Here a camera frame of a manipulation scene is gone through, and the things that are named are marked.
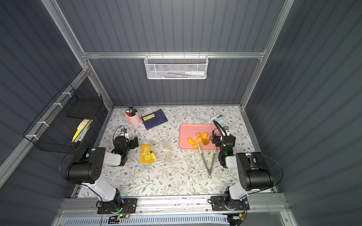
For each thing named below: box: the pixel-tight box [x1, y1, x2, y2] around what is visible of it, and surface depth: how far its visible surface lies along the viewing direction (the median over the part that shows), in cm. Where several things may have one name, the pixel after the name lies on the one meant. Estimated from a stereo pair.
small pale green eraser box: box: [213, 115, 225, 124], surface depth 113 cm
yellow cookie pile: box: [187, 132, 210, 150], surface depth 101 cm
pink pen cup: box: [125, 103, 142, 127], surface depth 104 cm
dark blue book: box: [140, 108, 169, 130], surface depth 114 cm
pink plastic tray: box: [178, 123, 216, 150], surface depth 105 cm
